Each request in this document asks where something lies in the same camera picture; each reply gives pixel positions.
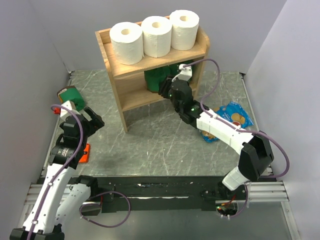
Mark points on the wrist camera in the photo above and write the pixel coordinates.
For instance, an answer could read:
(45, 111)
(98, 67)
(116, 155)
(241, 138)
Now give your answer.
(184, 73)
(65, 110)

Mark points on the white paper towel roll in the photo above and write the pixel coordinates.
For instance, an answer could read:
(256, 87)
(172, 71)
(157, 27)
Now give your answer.
(157, 33)

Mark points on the wooden two-tier shelf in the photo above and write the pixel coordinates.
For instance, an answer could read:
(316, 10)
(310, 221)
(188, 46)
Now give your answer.
(128, 81)

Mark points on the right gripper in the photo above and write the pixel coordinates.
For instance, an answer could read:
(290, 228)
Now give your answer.
(166, 85)

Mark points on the green roll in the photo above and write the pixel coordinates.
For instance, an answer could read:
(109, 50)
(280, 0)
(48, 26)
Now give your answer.
(71, 93)
(174, 67)
(154, 77)

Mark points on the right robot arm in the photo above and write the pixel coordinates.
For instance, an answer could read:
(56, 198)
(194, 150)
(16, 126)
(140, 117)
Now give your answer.
(254, 149)

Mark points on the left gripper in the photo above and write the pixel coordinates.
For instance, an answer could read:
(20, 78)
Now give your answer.
(95, 123)

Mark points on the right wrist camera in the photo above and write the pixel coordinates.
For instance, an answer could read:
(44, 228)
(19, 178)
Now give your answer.
(184, 73)

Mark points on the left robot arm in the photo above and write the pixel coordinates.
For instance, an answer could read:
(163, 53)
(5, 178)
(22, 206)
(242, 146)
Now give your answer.
(50, 212)

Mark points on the blue Lay's chips bag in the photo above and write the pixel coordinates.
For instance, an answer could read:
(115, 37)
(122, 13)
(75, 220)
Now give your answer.
(234, 113)

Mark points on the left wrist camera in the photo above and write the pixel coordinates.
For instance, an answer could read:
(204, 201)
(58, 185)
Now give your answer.
(65, 110)

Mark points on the orange flat package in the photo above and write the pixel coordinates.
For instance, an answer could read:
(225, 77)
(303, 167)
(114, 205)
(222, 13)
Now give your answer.
(86, 154)

